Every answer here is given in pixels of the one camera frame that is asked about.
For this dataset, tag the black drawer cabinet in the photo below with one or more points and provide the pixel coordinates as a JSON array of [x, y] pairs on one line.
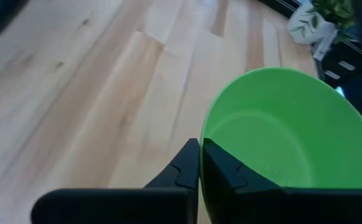
[[342, 67]]

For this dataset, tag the green plastic bowl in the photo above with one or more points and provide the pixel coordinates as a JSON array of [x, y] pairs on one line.
[[293, 130]]

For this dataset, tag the green plant in white pot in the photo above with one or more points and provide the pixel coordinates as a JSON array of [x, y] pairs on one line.
[[317, 21]]

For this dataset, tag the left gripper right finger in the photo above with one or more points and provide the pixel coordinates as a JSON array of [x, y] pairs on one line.
[[230, 186]]

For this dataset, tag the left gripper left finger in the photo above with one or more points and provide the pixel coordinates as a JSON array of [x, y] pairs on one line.
[[180, 183]]

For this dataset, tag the white frame bracket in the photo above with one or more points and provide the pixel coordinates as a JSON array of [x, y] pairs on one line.
[[324, 46]]

